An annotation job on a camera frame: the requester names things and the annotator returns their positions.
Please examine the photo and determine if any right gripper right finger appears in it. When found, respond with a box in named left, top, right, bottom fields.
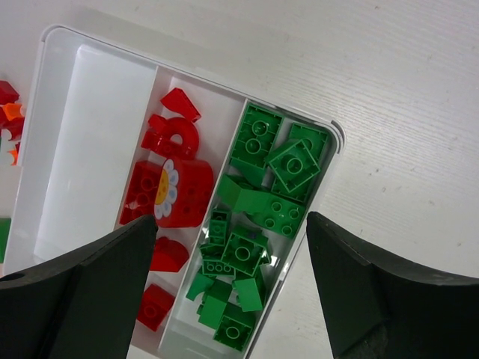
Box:
left=307, top=212, right=478, bottom=358

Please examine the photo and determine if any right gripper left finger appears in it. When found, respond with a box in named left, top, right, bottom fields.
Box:
left=1, top=215, right=156, bottom=358

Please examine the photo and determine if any red arch lego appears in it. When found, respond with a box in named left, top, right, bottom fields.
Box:
left=150, top=236, right=189, bottom=273

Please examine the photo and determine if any red flower print lego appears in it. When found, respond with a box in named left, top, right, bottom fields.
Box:
left=119, top=157, right=215, bottom=228

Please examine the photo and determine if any red semicircle lego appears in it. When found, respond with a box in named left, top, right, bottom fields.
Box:
left=141, top=114, right=200, bottom=159

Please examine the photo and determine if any red square lego in tray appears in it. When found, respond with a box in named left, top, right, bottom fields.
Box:
left=137, top=283, right=175, bottom=331

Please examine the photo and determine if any green square lego plate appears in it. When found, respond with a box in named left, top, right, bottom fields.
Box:
left=0, top=218, right=11, bottom=263

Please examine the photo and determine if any white three-compartment tray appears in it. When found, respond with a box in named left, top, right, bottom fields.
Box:
left=4, top=25, right=345, bottom=358

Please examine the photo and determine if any green lego pile in tray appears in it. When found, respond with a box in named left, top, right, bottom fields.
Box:
left=186, top=102, right=330, bottom=352

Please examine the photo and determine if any red lego pile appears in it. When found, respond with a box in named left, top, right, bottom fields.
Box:
left=1, top=79, right=25, bottom=166

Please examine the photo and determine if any red sloped lego brick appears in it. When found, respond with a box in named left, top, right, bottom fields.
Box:
left=160, top=88, right=201, bottom=123

